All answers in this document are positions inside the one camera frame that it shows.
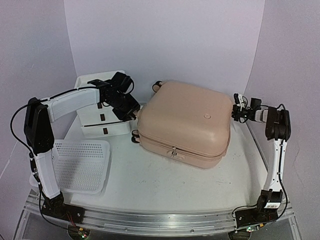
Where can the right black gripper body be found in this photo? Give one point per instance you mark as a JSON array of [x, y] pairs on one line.
[[236, 115]]

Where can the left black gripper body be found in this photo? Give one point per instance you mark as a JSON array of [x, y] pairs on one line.
[[126, 108]]

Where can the white plastic drawer unit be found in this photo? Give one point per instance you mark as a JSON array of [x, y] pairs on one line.
[[98, 120]]

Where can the pink hard-shell suitcase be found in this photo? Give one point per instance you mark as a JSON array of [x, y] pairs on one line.
[[186, 123]]

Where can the white perforated plastic basket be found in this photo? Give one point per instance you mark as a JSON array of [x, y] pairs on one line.
[[75, 167]]

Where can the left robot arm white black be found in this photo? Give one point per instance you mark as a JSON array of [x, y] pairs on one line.
[[41, 113]]

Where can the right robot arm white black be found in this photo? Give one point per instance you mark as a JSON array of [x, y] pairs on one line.
[[277, 130]]

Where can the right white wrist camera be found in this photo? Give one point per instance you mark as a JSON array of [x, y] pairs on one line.
[[239, 100]]

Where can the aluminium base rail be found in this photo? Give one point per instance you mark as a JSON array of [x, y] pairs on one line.
[[182, 224]]

